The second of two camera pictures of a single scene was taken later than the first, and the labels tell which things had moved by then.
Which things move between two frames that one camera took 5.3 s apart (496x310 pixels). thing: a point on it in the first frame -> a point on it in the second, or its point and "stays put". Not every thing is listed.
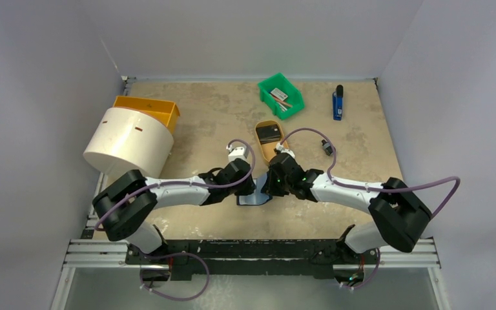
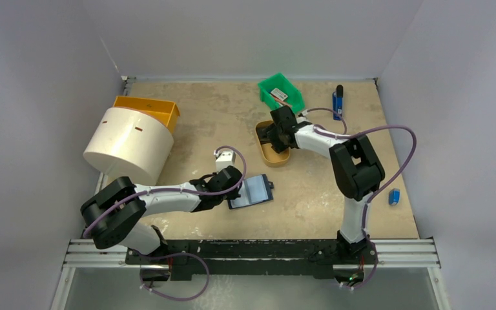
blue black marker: (337, 103) stays put
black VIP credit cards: (268, 133) stays put
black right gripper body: (272, 179) -> (274, 134)
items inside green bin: (280, 98) stays put
